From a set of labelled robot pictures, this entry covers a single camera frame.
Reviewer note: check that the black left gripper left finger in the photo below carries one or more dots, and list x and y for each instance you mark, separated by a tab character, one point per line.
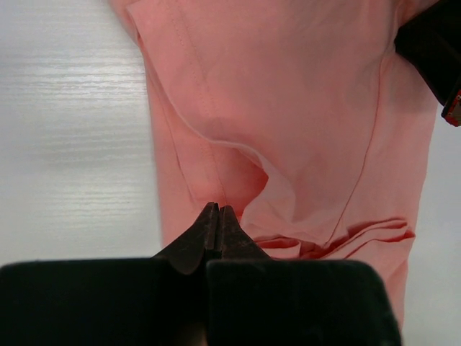
157	300

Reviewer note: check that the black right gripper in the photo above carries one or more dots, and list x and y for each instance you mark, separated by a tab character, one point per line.
431	43

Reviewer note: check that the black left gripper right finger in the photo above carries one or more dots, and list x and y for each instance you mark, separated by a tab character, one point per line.
254	300

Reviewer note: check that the salmon pink t-shirt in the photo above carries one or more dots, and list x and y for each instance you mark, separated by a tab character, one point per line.
298	114

